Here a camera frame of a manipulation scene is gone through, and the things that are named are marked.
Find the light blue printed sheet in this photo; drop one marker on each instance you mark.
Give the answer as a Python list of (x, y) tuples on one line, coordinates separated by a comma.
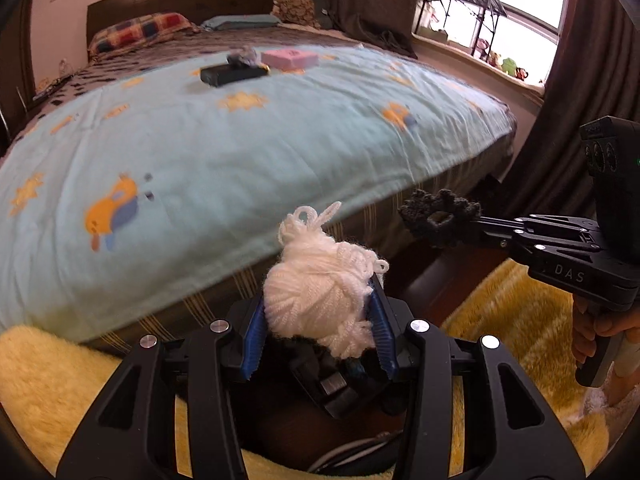
[(225, 160)]

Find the dark grey crochet item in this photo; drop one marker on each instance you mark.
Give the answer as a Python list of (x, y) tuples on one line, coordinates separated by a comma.
[(425, 210)]

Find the brown printed cushion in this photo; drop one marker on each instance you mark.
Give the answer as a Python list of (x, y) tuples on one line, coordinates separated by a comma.
[(300, 5)]

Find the blue pillow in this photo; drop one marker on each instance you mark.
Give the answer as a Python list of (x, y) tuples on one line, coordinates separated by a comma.
[(240, 21)]

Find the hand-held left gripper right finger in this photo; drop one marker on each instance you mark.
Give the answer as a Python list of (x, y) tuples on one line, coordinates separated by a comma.
[(382, 340)]

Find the red brown plush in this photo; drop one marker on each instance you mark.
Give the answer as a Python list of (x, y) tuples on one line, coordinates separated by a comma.
[(522, 74)]

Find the small grey cloth item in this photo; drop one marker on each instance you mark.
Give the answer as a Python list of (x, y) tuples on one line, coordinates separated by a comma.
[(243, 56)]

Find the person's right hand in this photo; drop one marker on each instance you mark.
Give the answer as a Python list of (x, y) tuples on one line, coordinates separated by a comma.
[(582, 340)]

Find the brown monkey plush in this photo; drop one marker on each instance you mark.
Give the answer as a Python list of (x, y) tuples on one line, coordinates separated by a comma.
[(483, 49)]

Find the white yarn ball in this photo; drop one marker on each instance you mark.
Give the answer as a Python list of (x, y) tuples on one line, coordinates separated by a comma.
[(315, 290)]

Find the yellow fluffy cloth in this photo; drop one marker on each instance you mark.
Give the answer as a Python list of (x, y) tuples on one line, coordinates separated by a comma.
[(50, 375)]

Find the green frog plush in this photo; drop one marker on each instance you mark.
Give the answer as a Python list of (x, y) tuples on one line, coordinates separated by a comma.
[(508, 66)]

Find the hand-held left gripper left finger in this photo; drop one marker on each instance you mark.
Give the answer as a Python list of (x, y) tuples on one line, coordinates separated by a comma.
[(252, 345)]

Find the pink box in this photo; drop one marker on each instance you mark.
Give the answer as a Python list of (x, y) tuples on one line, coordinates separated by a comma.
[(290, 58)]

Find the dark wooden wardrobe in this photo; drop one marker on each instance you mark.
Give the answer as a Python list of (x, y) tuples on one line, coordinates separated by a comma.
[(12, 60)]

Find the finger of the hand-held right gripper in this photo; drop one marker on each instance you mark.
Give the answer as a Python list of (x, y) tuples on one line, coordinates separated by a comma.
[(550, 249), (545, 226)]

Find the grey black striped blanket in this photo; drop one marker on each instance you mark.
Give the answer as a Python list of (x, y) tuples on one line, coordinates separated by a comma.
[(200, 45)]

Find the plaid pillow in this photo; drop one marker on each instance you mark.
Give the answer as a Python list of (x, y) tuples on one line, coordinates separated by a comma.
[(135, 32)]

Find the black metal rack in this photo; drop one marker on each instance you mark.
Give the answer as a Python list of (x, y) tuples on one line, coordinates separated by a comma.
[(465, 5)]

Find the black box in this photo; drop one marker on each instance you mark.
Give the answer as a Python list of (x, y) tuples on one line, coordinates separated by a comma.
[(230, 75)]

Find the plaid bed sheet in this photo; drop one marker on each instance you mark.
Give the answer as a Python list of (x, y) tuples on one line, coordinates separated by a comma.
[(220, 285)]

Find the dark brown curtain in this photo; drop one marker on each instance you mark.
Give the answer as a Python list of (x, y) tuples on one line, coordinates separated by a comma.
[(365, 5), (590, 60)]

